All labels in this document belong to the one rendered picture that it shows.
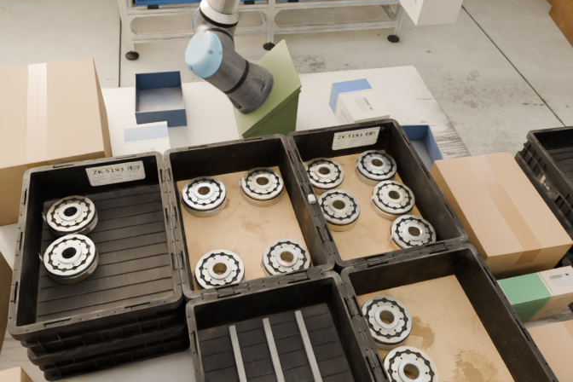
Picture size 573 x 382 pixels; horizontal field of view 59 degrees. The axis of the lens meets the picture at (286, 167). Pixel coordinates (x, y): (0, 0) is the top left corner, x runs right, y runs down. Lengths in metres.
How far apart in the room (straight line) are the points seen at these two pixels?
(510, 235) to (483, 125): 1.74
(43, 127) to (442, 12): 1.10
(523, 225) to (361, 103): 0.60
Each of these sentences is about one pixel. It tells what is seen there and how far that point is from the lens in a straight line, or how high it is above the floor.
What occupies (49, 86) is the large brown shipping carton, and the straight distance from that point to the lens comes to 1.52.
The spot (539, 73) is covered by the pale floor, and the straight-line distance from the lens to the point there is 3.56.
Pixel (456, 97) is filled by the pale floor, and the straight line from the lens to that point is 3.10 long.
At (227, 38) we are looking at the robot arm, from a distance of 1.45.
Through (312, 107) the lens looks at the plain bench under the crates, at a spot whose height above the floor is 0.70.
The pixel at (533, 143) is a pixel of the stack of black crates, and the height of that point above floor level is 0.58.
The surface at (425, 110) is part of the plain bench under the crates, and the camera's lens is 1.78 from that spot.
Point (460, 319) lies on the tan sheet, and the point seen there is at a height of 0.83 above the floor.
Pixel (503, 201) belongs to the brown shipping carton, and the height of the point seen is 0.86.
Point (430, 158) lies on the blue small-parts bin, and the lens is 1.60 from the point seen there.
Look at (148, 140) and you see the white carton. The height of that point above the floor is 0.79.
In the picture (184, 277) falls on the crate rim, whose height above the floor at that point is 0.93.
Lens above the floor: 1.78
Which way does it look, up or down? 47 degrees down
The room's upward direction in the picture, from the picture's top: 5 degrees clockwise
